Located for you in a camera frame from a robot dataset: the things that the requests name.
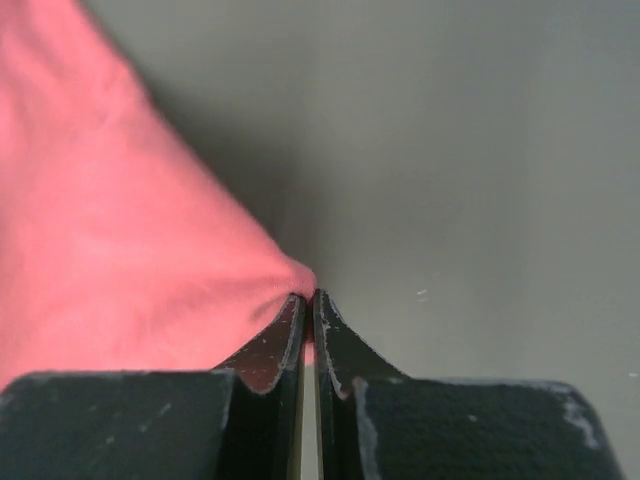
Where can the coral red t shirt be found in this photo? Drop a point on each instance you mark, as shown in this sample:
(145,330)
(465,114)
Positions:
(119,250)

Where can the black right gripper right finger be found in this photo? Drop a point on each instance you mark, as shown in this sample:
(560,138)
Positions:
(375,422)

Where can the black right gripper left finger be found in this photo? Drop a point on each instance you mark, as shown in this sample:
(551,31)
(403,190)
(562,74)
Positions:
(240,420)

